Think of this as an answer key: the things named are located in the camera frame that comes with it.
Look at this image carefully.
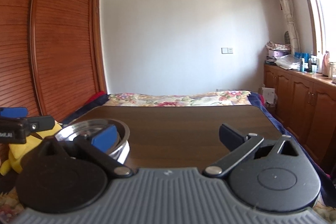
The large steel bowl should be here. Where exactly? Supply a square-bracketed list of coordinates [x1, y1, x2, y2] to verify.
[55, 119, 130, 164]

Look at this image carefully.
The yellow plush toy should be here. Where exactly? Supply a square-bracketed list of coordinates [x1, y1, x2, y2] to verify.
[1, 121, 62, 176]

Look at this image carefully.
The floral bed quilt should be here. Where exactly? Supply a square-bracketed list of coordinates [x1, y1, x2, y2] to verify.
[105, 90, 251, 107]

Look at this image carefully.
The dark blue blanket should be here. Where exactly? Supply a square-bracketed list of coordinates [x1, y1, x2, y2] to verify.
[248, 92, 292, 136]

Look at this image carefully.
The red cloth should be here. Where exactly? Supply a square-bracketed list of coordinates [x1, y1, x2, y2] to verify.
[85, 91, 106, 105]

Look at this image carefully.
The white paper bag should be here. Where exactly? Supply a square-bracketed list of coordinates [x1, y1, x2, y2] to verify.
[259, 87, 276, 105]

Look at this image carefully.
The wooden louvered wardrobe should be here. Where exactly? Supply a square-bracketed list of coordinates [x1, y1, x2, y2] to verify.
[1, 0, 106, 121]

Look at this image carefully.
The wooden sideboard cabinet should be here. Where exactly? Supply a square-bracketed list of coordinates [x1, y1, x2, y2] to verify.
[264, 64, 335, 174]

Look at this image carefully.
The clear plastic bag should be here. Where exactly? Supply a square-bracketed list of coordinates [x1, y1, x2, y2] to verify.
[275, 55, 301, 71]

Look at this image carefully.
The stack of papers and boxes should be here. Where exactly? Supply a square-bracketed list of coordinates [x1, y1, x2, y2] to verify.
[265, 42, 291, 64]

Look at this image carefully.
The pink bottle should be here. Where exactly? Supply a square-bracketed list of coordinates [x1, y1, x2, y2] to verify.
[322, 51, 330, 77]

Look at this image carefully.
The white wall switch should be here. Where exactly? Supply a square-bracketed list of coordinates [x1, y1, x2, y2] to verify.
[221, 48, 233, 54]

